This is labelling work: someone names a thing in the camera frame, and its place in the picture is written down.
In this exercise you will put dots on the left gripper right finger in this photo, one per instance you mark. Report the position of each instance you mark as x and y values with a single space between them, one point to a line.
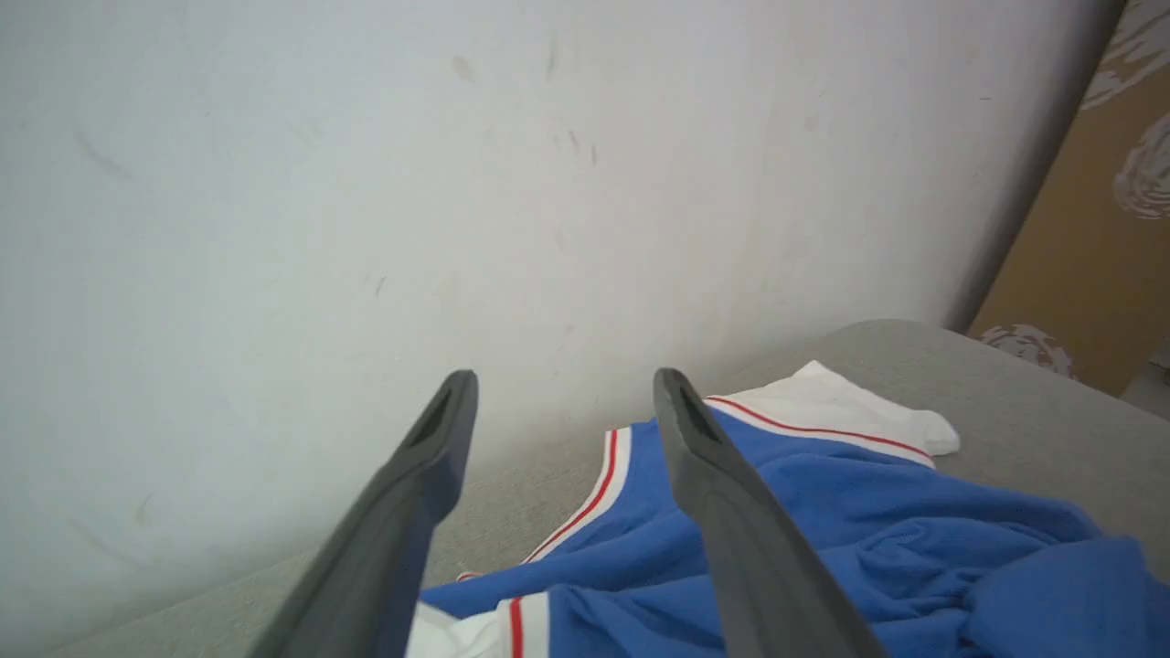
759 567

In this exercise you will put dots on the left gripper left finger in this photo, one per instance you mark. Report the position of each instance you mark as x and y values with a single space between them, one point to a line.
384 548

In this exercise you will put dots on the blue white red-striped shirt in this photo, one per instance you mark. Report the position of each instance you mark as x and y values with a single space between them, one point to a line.
868 512

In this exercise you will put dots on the brown cardboard panel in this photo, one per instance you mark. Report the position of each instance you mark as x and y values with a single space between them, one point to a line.
1079 274

